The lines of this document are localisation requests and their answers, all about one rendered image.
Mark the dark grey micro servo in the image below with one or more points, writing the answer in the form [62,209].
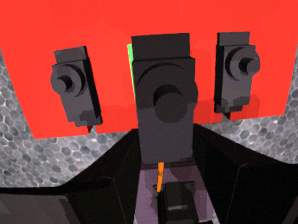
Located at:
[166,96]

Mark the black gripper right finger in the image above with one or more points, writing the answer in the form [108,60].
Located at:
[244,186]

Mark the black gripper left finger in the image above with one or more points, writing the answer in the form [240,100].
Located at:
[104,193]

